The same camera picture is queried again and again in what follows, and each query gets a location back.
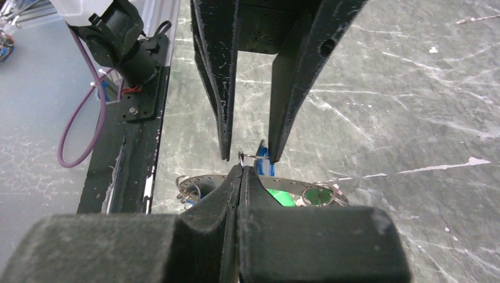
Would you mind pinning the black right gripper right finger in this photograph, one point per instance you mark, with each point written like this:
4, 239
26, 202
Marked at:
314, 244

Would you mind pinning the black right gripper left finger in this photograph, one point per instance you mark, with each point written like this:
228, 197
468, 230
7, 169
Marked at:
197, 245

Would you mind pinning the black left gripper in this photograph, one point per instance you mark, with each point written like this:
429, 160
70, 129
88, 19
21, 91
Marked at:
302, 33

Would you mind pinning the green key tag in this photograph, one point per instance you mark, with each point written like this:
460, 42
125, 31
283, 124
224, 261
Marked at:
311, 197

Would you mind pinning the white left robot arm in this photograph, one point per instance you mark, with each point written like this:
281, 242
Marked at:
301, 35

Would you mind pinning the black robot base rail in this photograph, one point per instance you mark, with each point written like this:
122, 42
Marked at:
123, 165

